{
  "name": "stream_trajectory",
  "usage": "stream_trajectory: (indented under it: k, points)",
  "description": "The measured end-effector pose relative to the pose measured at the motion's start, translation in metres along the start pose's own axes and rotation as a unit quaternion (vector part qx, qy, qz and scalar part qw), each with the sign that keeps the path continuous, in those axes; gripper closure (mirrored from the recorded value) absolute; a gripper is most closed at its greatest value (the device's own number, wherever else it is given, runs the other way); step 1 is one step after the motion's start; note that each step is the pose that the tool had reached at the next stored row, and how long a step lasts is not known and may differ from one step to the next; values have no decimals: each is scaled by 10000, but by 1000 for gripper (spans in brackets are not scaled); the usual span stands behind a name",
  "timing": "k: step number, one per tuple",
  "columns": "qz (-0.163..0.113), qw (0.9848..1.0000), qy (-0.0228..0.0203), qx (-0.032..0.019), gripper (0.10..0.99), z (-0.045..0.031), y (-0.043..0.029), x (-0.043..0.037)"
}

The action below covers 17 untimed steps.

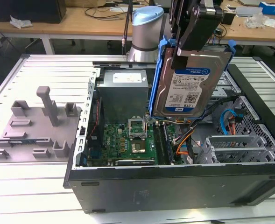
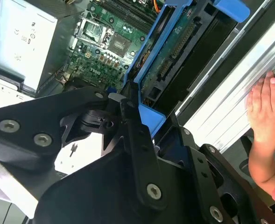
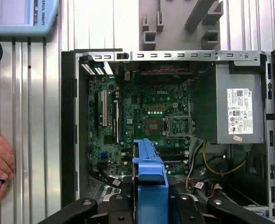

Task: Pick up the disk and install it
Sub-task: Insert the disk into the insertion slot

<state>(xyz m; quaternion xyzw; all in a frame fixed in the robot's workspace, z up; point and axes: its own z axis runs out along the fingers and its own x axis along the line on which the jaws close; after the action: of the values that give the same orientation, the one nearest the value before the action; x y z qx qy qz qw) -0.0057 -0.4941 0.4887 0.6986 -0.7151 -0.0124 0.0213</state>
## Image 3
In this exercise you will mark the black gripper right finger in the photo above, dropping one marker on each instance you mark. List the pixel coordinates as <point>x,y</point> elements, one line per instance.
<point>186,210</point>

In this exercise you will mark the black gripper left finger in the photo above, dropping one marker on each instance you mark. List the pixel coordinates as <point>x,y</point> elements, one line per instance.
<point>118,210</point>

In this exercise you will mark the hard disk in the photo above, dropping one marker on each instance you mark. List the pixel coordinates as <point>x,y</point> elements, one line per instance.
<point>149,168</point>

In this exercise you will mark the person's hand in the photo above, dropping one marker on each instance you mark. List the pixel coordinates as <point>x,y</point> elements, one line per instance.
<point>2,154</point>

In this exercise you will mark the black RAM slot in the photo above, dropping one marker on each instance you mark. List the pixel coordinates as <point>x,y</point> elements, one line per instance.
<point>172,157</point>
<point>172,152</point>
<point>172,148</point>
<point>172,161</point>

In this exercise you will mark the metal socket cover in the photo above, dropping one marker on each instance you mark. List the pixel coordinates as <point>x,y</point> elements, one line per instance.
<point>191,127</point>

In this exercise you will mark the CPU socket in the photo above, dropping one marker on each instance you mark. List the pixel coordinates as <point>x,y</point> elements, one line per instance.
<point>153,126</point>

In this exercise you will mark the black expansion slot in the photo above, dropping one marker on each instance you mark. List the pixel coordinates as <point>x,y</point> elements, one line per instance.
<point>96,112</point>

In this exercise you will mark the white expansion slot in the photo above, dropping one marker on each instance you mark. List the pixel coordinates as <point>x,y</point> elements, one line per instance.
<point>104,109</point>

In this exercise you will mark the black PC case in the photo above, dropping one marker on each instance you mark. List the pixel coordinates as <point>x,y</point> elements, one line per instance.
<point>68,116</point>

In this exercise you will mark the grey power supply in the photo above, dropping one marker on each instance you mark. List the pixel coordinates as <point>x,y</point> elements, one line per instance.
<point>207,105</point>

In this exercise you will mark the green motherboard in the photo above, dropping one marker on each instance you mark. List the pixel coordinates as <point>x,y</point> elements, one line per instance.
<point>137,100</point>

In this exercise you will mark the grey parts rack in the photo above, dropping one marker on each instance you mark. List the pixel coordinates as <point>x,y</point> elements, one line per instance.
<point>174,23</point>

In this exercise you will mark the pale blue teach pendant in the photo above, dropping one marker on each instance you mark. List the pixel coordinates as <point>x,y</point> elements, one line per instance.
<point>46,14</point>

